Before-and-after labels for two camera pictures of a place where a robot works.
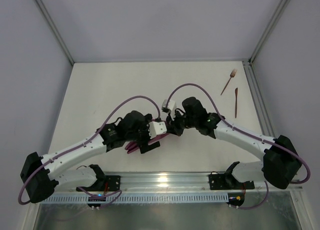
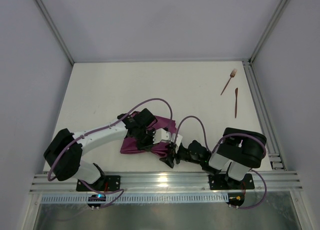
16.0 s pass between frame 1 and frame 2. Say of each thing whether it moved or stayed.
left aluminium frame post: stayed
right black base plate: stayed
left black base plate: stayed
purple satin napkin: moved
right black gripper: moved
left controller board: stayed
